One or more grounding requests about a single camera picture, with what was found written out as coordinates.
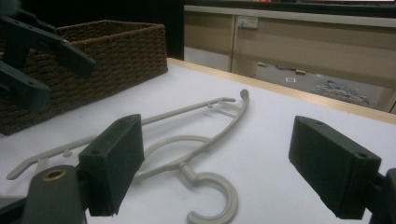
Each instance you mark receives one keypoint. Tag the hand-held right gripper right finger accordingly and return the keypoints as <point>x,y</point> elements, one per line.
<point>333,168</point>

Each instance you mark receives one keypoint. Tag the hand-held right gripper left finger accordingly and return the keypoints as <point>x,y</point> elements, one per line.
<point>112,165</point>

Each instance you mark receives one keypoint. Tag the brown woven basket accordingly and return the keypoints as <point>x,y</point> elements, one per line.
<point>124,62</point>

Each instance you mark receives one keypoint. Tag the grey plastic clothes hanger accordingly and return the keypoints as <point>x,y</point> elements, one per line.
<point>232,199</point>

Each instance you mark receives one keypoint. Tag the white table mat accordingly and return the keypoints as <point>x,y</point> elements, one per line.
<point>264,140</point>

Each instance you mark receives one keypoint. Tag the pile of pale hangers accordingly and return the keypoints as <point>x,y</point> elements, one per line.
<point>341,91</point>

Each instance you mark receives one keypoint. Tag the white wall socket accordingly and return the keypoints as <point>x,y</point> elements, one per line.
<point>247,21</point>

